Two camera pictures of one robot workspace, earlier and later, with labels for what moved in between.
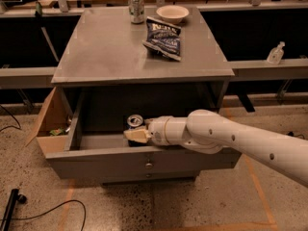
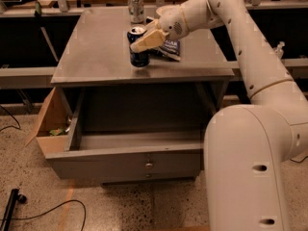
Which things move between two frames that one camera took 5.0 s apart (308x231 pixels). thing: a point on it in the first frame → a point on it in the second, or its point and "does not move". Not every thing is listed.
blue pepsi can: x=135 y=120 → x=138 y=59
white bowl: x=172 y=13 does not move
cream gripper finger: x=139 y=135 → x=149 y=39
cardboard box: x=53 y=129 does not move
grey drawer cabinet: x=149 y=61 does not move
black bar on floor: x=14 y=197 does not move
